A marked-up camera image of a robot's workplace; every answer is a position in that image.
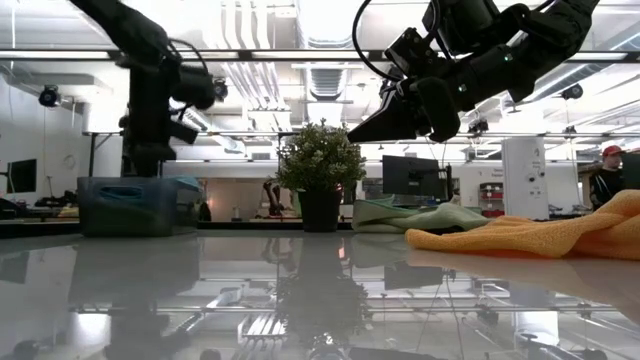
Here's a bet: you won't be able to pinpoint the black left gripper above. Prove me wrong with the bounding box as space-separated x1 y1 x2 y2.
119 59 199 178

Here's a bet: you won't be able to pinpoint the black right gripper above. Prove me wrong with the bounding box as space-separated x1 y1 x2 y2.
347 75 462 145

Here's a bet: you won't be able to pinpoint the green microfiber towel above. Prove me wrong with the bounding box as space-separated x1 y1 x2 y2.
352 196 494 235

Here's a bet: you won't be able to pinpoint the orange microfiber towel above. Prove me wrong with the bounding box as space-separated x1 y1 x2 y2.
404 188 640 261

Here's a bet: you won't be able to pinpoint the grey plastic bin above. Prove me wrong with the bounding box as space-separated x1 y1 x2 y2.
77 175 206 238

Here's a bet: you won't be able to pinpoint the black computer monitor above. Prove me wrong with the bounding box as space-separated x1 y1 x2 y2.
382 154 454 197

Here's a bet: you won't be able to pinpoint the small potted green plant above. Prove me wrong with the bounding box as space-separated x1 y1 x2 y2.
274 118 369 234

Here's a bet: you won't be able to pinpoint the red shelf bins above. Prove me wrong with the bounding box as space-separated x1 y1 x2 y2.
478 182 503 219

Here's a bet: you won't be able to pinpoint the white pillar cabinet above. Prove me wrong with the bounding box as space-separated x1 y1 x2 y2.
501 137 550 220

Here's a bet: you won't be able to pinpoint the person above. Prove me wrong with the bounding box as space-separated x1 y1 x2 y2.
588 144 626 211

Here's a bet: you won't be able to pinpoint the dark monitor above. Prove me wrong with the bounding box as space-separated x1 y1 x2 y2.
621 152 640 190

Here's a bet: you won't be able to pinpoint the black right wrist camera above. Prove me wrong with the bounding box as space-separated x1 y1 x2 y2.
383 27 441 79

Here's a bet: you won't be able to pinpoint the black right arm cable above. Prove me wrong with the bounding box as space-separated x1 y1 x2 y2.
351 0 401 84

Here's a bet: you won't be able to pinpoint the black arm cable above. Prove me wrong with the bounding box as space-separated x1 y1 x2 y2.
351 0 401 84
167 38 211 76

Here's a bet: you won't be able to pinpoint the black aluminium rig frame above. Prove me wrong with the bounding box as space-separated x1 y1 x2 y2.
0 48 640 64

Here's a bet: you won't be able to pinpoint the black wall monitor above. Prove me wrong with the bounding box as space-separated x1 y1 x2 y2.
7 158 39 194

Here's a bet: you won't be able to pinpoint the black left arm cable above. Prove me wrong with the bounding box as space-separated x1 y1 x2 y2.
167 38 211 76

